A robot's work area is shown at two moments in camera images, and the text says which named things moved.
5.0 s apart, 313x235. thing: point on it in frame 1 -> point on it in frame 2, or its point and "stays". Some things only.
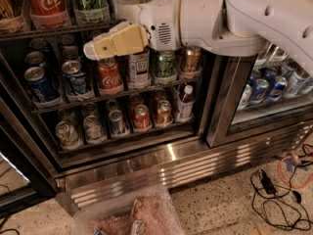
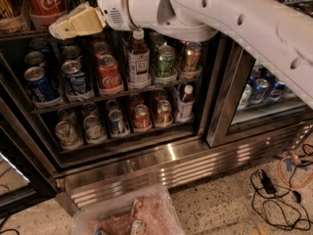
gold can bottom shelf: (164, 117) stays
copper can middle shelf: (191, 59) stays
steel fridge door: (247, 96) stays
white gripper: (160, 20) -> (114, 4)
